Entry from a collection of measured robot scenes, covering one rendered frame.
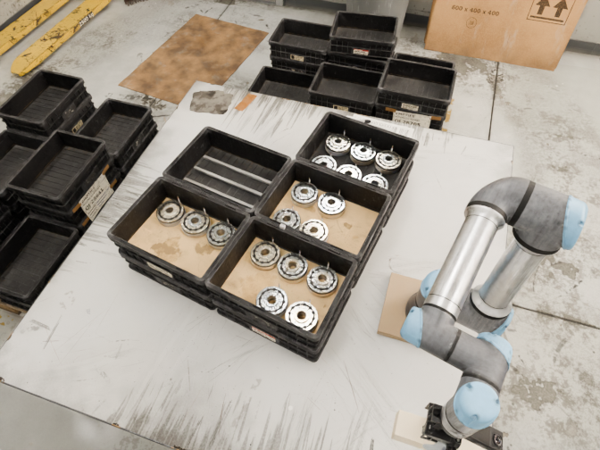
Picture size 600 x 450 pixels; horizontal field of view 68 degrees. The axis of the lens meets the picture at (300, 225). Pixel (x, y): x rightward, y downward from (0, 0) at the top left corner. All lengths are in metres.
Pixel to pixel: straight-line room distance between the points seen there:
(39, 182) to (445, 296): 2.08
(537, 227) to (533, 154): 2.22
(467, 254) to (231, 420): 0.88
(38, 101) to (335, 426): 2.42
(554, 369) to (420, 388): 1.12
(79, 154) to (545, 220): 2.19
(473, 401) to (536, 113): 2.93
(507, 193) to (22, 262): 2.21
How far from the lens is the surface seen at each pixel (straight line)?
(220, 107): 2.29
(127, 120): 2.88
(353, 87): 2.91
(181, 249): 1.62
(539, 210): 1.13
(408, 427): 1.23
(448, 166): 2.06
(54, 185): 2.52
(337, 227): 1.61
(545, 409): 2.46
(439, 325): 0.98
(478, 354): 0.98
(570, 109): 3.81
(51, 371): 1.73
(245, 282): 1.51
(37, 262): 2.56
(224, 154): 1.88
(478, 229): 1.08
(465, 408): 0.92
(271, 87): 3.09
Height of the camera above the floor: 2.15
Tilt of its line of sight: 55 degrees down
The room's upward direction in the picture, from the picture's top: 2 degrees counter-clockwise
